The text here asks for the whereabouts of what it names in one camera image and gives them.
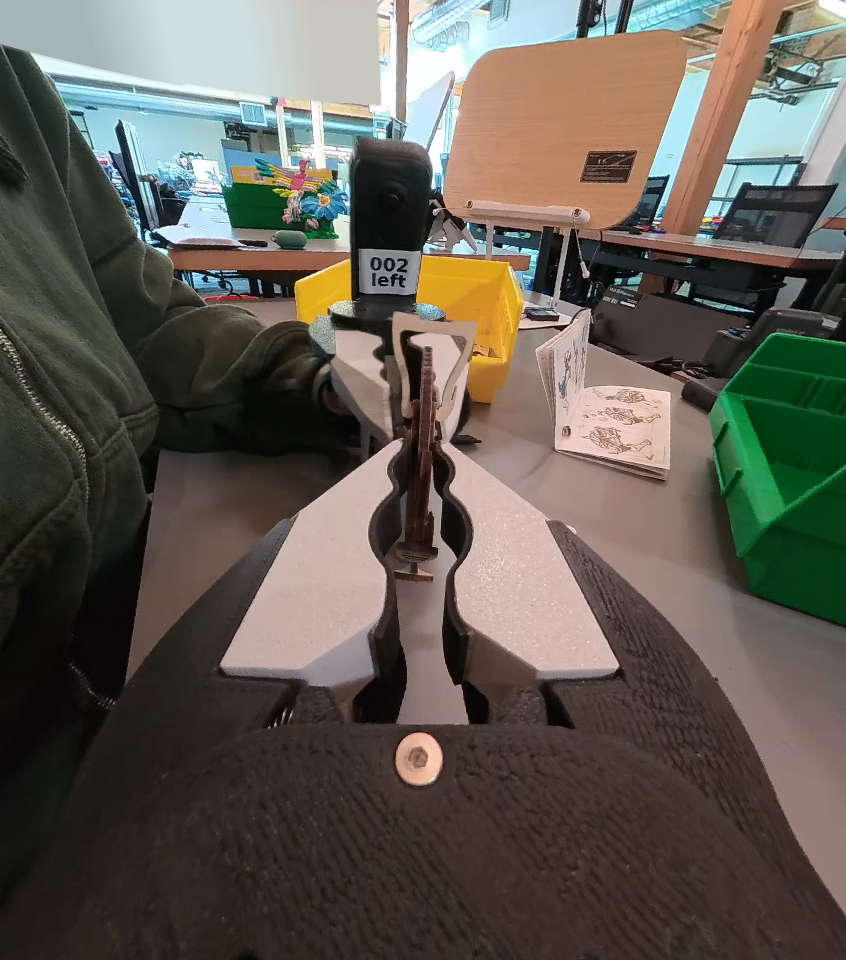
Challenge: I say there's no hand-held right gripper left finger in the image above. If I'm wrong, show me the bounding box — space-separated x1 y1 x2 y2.
220 438 409 726

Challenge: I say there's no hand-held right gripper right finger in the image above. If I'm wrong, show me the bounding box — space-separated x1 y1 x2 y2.
434 442 622 726

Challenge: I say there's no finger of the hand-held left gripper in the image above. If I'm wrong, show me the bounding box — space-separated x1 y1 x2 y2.
438 373 472 440
331 327 404 442

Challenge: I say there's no wooden mechanical model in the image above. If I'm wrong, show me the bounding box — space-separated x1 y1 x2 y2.
391 311 478 583

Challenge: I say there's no person's left forearm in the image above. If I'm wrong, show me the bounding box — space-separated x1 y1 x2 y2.
123 277 335 456

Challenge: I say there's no grey desk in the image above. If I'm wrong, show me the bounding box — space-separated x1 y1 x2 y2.
126 296 846 960

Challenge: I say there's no black and white tool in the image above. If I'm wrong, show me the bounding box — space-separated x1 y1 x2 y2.
426 187 481 253

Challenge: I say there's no colourful flower toy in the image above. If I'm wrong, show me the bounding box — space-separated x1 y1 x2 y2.
224 156 353 240

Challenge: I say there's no yellow plastic bin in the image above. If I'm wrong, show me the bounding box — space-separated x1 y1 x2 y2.
295 255 526 405

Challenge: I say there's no wooden table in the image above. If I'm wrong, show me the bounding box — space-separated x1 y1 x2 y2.
595 216 846 273
166 198 533 276

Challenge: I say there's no instruction booklet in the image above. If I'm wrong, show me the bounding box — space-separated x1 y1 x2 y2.
535 311 673 482

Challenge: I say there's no wooden board on white stand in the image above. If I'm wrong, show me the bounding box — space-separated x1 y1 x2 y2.
444 30 688 313

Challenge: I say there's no black case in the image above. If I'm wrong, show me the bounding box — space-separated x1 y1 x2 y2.
591 288 751 363

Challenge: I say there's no black monitor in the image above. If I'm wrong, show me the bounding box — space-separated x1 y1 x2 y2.
114 120 163 243

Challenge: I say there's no grey device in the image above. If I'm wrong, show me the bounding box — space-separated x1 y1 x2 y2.
700 307 838 381

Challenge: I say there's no green plastic bin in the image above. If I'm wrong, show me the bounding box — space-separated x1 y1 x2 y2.
709 332 846 648

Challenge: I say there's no person's green hoodie torso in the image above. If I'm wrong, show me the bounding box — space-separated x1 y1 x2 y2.
0 30 163 960

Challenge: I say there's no black office chair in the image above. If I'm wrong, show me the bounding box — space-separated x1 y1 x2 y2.
715 182 841 250

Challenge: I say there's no wooden post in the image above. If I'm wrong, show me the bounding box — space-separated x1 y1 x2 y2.
659 0 788 235

